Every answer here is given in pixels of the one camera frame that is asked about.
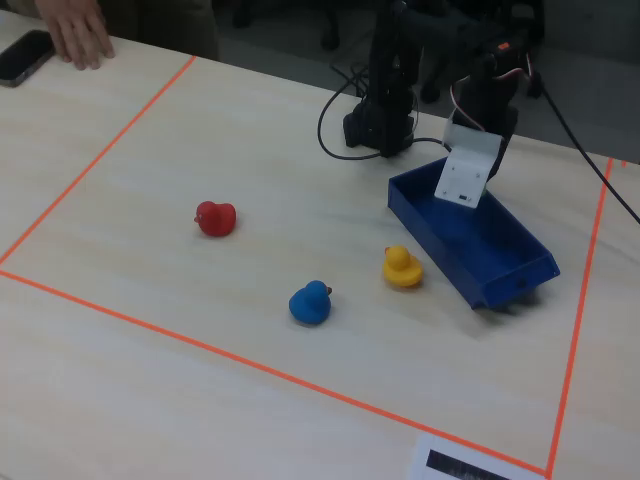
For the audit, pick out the dark olive clothing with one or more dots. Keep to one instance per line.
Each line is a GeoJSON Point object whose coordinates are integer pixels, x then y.
{"type": "Point", "coordinates": [160, 25]}

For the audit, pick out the bare human hand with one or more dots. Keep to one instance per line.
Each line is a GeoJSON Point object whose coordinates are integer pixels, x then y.
{"type": "Point", "coordinates": [80, 35]}

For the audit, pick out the white paper with black bar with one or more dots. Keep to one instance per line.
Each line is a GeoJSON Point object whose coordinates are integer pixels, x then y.
{"type": "Point", "coordinates": [450, 460]}

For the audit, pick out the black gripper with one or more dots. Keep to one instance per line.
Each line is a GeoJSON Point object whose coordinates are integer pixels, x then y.
{"type": "Point", "coordinates": [496, 161]}

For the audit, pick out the red rubber duck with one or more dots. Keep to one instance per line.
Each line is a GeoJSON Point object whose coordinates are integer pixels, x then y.
{"type": "Point", "coordinates": [216, 219]}

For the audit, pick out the black smartphone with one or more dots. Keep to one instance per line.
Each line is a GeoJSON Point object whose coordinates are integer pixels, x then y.
{"type": "Point", "coordinates": [25, 57]}

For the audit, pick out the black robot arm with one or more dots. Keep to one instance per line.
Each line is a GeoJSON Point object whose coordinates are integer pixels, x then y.
{"type": "Point", "coordinates": [390, 75]}

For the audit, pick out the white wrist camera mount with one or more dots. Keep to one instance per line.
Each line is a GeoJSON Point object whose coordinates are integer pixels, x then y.
{"type": "Point", "coordinates": [465, 170]}

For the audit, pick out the blue plastic box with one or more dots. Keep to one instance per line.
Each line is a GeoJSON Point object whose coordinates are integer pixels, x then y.
{"type": "Point", "coordinates": [480, 250]}

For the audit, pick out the blue rubber duck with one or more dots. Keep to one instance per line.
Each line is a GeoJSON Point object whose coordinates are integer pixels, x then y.
{"type": "Point", "coordinates": [310, 302]}

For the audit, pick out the yellow rubber duck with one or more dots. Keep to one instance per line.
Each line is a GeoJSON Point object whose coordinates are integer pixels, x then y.
{"type": "Point", "coordinates": [401, 267]}

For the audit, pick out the long orange tape strip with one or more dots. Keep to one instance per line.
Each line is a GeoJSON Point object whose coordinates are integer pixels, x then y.
{"type": "Point", "coordinates": [250, 363]}

